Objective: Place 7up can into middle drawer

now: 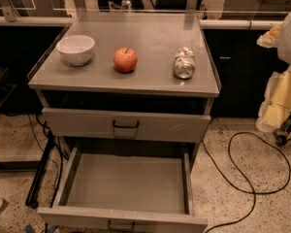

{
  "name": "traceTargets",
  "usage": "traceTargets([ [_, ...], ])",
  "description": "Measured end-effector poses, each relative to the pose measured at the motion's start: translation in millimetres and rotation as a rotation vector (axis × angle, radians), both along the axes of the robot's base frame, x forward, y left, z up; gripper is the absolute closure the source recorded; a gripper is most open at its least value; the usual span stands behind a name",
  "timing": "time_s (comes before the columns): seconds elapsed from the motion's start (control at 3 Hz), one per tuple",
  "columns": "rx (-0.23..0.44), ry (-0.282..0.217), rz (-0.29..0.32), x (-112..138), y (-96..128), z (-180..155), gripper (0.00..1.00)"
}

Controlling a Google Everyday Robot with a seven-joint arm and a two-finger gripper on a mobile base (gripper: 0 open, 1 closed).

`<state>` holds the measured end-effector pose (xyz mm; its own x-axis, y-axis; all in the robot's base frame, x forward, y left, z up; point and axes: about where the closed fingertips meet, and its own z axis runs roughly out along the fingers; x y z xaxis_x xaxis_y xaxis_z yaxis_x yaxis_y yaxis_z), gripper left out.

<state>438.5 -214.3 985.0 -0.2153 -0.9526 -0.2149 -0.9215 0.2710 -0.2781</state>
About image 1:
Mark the black table leg frame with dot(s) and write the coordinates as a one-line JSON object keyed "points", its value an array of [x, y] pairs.
{"points": [[32, 196]]}

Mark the open middle drawer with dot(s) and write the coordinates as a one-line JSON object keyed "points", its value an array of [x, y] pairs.
{"points": [[146, 192]]}

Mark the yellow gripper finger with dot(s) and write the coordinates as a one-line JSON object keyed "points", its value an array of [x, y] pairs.
{"points": [[270, 38], [276, 108]]}

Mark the closed top drawer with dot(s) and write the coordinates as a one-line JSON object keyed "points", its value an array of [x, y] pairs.
{"points": [[126, 125]]}

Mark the silver 7up can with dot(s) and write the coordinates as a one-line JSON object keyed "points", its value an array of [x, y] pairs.
{"points": [[184, 67]]}

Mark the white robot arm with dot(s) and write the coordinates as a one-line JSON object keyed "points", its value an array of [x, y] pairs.
{"points": [[284, 41]]}

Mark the clear water bottle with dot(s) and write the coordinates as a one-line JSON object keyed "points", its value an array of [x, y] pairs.
{"points": [[126, 5]]}

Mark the black wheeled cart base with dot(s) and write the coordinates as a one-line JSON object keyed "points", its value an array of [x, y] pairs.
{"points": [[283, 134]]}

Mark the grey drawer cabinet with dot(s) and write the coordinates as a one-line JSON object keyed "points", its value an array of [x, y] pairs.
{"points": [[151, 87]]}

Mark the red apple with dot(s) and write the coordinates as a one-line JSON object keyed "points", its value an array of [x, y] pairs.
{"points": [[125, 60]]}

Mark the white ceramic bowl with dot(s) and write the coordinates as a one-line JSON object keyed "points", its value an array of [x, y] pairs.
{"points": [[76, 50]]}

